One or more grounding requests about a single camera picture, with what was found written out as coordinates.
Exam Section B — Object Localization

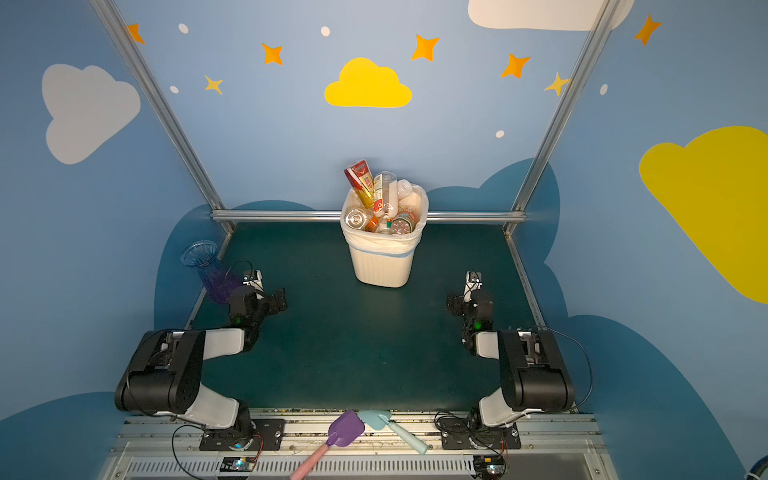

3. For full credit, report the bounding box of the orange white tea bottle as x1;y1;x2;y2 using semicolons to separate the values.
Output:
364;216;380;233

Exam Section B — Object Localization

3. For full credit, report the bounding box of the clear bottle bird label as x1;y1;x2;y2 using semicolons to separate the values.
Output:
343;207;370;230

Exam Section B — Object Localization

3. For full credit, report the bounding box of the red gold energy drink bottle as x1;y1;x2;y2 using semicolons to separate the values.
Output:
344;160;375;209

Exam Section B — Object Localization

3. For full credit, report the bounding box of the red label clear bottle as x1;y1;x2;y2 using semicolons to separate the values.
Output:
390;210;418;235

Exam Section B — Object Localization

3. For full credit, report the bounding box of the clear square bottle green label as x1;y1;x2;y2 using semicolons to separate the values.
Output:
373;171;398;217

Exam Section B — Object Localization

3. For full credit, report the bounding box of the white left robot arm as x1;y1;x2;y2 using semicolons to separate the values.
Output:
114;285;287;443

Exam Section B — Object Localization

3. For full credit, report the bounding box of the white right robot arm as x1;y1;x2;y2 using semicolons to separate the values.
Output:
446;290;575;428

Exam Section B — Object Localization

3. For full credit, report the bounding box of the white bin liner bag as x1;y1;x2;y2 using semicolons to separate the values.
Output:
340;184;429;256

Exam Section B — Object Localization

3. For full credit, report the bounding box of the white ribbed trash bin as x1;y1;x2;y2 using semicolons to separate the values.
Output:
340;182;430;289

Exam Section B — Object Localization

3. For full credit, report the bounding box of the purple ribbed plastic vase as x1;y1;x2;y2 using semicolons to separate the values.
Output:
180;240;242;304

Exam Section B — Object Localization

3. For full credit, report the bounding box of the teal silicone spatula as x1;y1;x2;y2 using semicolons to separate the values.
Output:
357;410;430;455

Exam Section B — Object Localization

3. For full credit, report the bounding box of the purple pink spatula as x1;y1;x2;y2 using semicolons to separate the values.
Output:
290;410;365;480

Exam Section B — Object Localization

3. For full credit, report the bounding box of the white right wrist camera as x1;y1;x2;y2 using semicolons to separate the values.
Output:
463;271;482;303

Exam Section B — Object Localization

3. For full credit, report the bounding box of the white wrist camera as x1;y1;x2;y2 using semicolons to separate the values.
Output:
463;271;482;303
243;270;264;294

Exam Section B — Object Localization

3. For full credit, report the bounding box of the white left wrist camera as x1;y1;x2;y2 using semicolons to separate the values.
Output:
243;270;264;294

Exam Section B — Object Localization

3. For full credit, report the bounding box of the aluminium frame rail back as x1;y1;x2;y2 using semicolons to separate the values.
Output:
211;210;526;223

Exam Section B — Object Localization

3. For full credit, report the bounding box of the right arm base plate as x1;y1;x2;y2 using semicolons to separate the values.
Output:
434;415;521;451

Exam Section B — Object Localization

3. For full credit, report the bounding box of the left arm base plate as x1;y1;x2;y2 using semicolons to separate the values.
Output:
199;418;286;452

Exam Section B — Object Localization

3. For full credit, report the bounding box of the aluminium frame post left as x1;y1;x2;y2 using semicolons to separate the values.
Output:
90;0;225;210

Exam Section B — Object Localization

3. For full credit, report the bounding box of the aluminium frame post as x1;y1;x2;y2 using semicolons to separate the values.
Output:
511;0;621;215
90;0;225;210

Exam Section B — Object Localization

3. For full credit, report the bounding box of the aluminium frame post right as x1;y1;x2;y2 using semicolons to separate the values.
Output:
511;0;621;215

